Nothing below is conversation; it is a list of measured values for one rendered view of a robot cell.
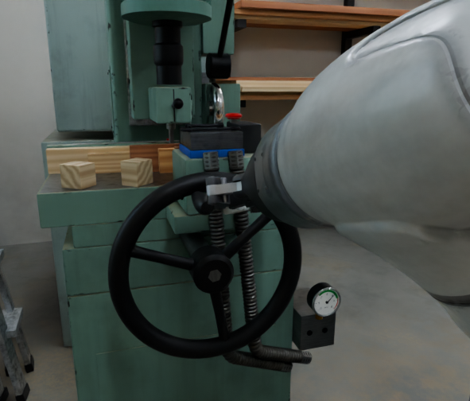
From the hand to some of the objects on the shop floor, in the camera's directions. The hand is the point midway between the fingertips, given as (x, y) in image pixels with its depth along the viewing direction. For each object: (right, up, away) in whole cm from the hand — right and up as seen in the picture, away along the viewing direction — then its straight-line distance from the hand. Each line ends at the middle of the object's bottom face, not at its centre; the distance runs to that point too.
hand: (235, 200), depth 54 cm
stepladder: (-89, -69, +104) cm, 154 cm away
